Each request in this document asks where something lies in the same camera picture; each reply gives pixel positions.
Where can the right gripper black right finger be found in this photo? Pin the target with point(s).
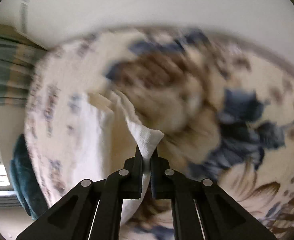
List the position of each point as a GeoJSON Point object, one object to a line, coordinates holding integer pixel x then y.
{"type": "Point", "coordinates": [201, 209]}

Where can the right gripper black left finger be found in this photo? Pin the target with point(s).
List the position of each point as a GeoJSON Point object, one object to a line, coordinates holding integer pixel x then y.
{"type": "Point", "coordinates": [91, 210]}

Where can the white pants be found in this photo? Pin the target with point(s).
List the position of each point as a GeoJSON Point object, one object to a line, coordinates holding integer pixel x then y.
{"type": "Point", "coordinates": [108, 132]}

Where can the teal velvet pillow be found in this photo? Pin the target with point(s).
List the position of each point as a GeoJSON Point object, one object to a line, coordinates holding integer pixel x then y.
{"type": "Point", "coordinates": [24, 181]}

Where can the floral fleece blanket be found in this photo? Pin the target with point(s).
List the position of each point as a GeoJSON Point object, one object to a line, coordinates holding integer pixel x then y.
{"type": "Point", "coordinates": [226, 111]}

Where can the green striped curtain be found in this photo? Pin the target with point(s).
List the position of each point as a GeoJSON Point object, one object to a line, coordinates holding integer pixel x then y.
{"type": "Point", "coordinates": [17, 63]}

